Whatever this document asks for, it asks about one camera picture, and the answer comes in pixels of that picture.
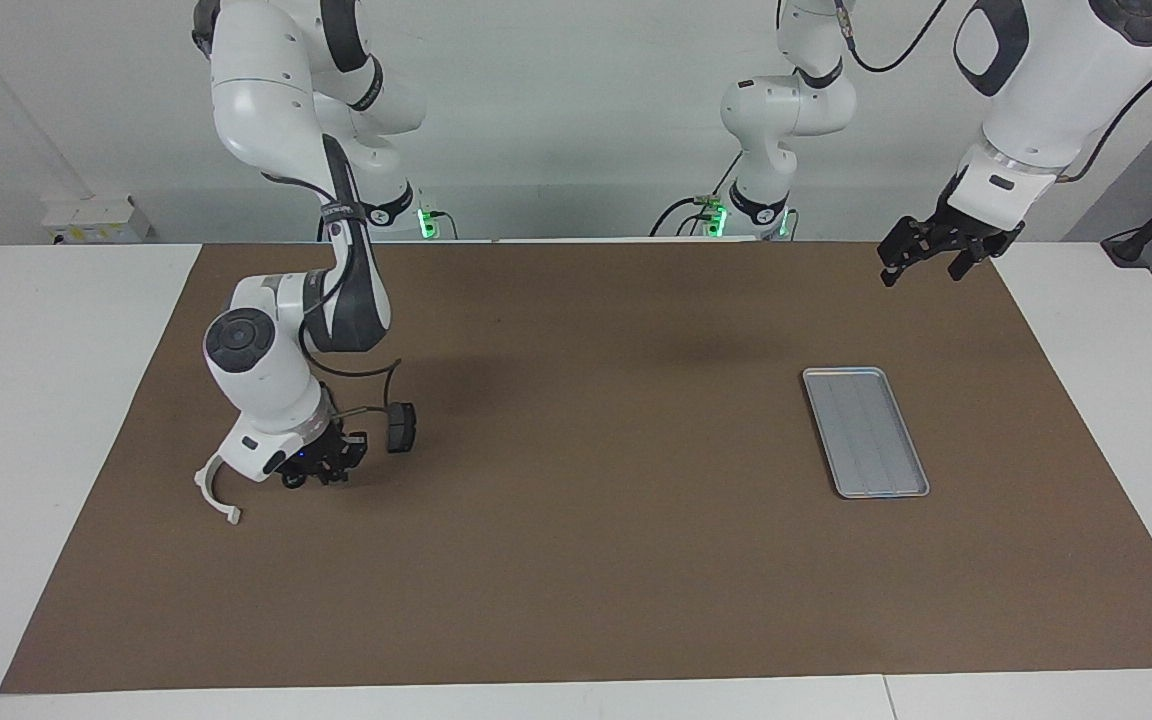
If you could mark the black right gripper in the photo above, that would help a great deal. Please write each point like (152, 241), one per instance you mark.
(321, 452)

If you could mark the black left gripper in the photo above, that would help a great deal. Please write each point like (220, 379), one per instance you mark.
(951, 215)

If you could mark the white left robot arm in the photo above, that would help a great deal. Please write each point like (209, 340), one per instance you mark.
(1056, 80)

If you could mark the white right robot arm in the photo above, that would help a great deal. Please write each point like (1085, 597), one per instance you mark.
(266, 370)

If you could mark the silver metal tray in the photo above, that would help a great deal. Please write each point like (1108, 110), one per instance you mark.
(866, 430)

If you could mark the rectangular dark brake pad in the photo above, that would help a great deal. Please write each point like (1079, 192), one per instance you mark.
(402, 427)

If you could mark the brown table mat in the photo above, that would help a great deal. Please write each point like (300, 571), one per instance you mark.
(576, 550)

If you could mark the white box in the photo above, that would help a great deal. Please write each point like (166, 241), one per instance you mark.
(96, 220)

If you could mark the white semicircular bracket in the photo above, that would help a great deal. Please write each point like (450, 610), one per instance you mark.
(226, 512)

